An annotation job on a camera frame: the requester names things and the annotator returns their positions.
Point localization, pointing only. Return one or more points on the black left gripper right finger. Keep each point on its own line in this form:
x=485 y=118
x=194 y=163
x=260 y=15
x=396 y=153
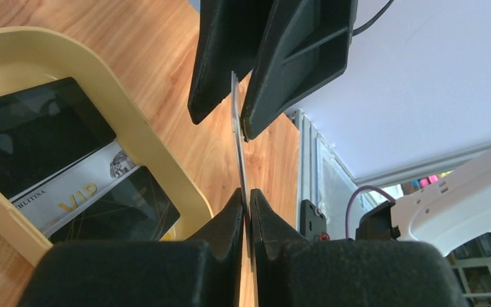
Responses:
x=294 y=271

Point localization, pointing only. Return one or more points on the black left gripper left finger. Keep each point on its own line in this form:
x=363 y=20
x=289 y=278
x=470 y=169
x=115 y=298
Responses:
x=203 y=270

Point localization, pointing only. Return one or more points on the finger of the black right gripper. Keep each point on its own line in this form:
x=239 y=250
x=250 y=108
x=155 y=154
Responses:
x=304 y=46
x=230 y=34

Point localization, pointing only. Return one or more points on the gold VIP card 8835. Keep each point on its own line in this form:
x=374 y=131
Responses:
x=235 y=121

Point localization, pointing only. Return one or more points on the yellow oval card tray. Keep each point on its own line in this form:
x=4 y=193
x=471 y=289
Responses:
x=31 y=57

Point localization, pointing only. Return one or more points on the black card in tray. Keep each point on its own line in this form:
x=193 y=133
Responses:
x=44 y=129
x=135 y=209

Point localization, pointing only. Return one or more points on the white VIP card in tray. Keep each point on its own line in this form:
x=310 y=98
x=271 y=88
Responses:
x=48 y=204

